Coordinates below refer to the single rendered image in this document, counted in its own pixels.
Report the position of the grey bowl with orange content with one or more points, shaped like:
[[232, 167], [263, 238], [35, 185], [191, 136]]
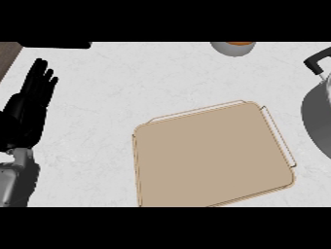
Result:
[[232, 47]]

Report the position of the grey metal pot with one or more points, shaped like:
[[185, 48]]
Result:
[[322, 123]]

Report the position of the black flat appliance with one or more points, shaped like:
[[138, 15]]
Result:
[[54, 44]]

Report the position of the tan wooden tray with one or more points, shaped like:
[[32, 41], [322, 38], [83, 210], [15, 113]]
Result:
[[212, 155]]

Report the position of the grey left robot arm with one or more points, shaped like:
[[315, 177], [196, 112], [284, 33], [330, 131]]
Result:
[[5, 184]]

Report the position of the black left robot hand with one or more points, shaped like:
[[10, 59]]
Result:
[[26, 110]]

